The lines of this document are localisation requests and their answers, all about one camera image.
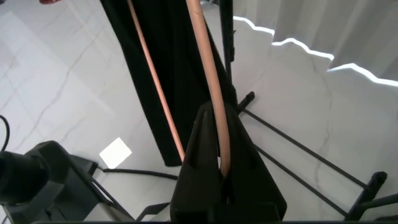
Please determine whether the black garment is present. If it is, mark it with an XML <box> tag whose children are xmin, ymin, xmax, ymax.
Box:
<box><xmin>99</xmin><ymin>0</ymin><xmax>240</xmax><ymax>167</ymax></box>

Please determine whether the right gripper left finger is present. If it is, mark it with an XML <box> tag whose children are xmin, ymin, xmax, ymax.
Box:
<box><xmin>170</xmin><ymin>101</ymin><xmax>226</xmax><ymax>222</ymax></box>

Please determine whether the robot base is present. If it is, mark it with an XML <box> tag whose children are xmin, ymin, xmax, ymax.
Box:
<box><xmin>0</xmin><ymin>139</ymin><xmax>171</xmax><ymax>224</ymax></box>

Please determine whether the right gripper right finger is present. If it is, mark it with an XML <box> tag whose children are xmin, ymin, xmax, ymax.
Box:
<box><xmin>225</xmin><ymin>104</ymin><xmax>287</xmax><ymax>222</ymax></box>

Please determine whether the pink clothes hanger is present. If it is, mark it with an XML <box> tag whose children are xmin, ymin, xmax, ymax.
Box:
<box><xmin>126</xmin><ymin>0</ymin><xmax>231</xmax><ymax>179</ymax></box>

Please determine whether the white curtain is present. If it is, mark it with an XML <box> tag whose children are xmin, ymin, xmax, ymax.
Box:
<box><xmin>233</xmin><ymin>0</ymin><xmax>398</xmax><ymax>87</ymax></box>

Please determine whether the black clothes rack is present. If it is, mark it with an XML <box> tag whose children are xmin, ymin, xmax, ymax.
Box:
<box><xmin>217</xmin><ymin>0</ymin><xmax>398</xmax><ymax>222</ymax></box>

